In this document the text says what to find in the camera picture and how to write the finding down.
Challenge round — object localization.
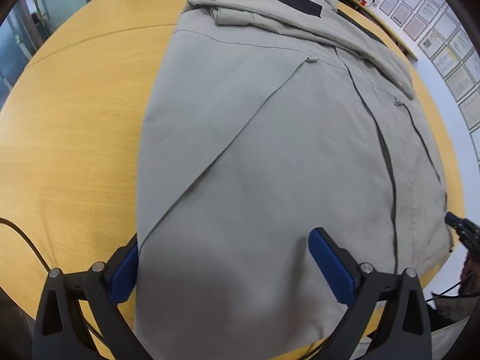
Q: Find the beige and black jacket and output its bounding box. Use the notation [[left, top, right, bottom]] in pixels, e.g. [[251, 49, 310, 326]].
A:
[[135, 0, 452, 359]]

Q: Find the yellow side table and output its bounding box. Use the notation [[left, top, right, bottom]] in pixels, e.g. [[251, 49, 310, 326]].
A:
[[340, 0, 418, 62]]

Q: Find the black cable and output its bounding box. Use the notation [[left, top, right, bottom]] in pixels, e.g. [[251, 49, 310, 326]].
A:
[[0, 216, 52, 275]]

